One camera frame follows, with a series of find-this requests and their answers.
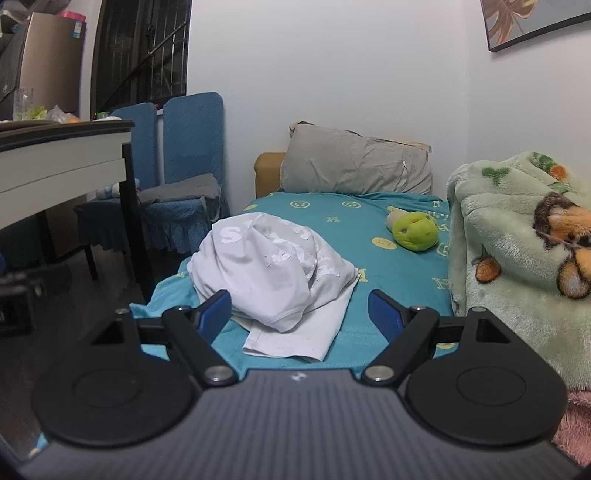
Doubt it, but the framed wall picture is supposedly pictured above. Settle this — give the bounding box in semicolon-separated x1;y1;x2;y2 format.
480;0;591;52

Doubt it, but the grey cloth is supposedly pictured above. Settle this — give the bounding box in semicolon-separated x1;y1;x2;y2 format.
136;174;222;206

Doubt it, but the brown cabinet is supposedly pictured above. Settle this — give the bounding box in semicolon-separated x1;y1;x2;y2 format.
46;198;88;264

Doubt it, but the white table with dark top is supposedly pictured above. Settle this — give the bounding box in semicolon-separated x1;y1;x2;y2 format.
0;119;153;301

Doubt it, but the clear plastic bag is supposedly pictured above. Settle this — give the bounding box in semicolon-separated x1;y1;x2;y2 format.
46;105;79;124

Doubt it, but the blue covered chair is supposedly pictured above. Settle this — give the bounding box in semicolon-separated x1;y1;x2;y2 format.
74;102;160;282
139;92;232;254

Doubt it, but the yellow headboard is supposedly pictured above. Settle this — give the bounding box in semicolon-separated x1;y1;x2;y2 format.
254;152;288;199

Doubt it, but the green plush toy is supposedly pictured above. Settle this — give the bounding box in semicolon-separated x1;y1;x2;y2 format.
385;206;439;252

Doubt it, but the white t-shirt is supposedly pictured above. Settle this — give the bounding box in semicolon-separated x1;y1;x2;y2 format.
187;212;358;363

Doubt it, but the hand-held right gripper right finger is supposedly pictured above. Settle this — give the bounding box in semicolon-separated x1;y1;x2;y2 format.
360;289;516;387

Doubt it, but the pink fluffy blanket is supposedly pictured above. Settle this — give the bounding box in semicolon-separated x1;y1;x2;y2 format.
551;388;591;467

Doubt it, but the grey pillow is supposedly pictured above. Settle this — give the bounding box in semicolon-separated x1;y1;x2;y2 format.
280;122;434;195

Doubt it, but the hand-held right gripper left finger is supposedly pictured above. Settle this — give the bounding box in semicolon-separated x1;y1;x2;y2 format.
88;290;239;387

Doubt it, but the clear drinking glass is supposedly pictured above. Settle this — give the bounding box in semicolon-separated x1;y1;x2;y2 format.
14;88;34;121

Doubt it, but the brown refrigerator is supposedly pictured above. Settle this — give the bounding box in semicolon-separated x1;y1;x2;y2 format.
0;11;86;121

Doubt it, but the dark window grille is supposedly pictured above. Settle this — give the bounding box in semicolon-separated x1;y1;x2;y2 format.
90;0;192;116

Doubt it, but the green printed fleece blanket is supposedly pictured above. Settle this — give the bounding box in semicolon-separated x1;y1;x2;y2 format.
445;151;591;391

